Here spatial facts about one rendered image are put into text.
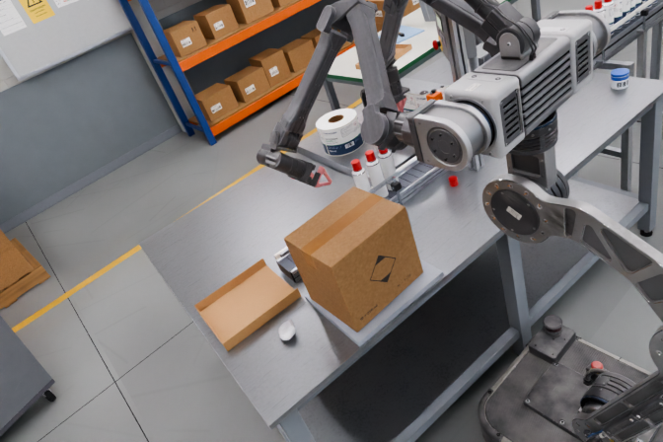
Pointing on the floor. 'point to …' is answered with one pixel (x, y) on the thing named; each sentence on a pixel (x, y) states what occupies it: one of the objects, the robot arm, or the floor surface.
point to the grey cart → (19, 378)
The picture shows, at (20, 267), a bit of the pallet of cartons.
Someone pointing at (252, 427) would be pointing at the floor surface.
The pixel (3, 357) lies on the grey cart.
